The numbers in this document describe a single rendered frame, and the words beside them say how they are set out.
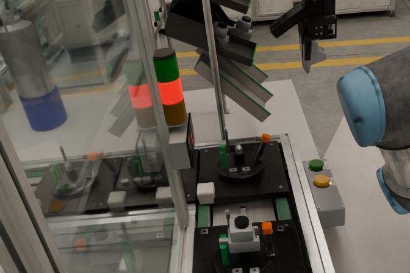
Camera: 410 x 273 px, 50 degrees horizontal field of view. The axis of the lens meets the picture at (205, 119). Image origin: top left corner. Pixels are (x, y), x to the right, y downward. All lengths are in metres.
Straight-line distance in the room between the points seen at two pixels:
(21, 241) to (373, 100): 0.49
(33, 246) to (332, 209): 0.88
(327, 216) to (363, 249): 0.12
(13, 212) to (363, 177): 1.18
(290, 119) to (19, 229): 1.41
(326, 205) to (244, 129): 0.59
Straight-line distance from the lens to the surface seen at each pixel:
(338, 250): 1.17
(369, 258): 1.17
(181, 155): 0.92
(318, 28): 1.11
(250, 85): 1.49
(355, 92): 0.66
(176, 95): 0.89
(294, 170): 1.26
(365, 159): 1.47
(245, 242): 0.92
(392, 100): 0.65
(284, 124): 1.63
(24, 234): 0.33
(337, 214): 1.14
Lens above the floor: 1.72
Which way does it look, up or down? 30 degrees down
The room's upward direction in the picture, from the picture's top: 9 degrees counter-clockwise
